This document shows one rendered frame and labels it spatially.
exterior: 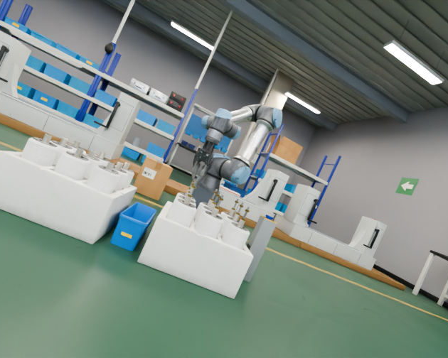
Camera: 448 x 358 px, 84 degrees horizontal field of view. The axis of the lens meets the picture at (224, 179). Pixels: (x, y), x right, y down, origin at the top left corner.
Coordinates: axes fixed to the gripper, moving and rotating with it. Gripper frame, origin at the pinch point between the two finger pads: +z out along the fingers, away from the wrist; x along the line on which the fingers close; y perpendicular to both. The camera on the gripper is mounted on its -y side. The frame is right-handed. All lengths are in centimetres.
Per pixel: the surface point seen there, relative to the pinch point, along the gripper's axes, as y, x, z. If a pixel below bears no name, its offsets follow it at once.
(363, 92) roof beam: -489, 189, -333
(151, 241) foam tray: 32.4, 1.3, 26.1
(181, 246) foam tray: 30.1, 11.5, 23.8
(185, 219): 27.5, 8.1, 14.6
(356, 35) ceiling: -367, 100, -365
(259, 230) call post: -0.3, 38.7, 10.0
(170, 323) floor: 55, 20, 35
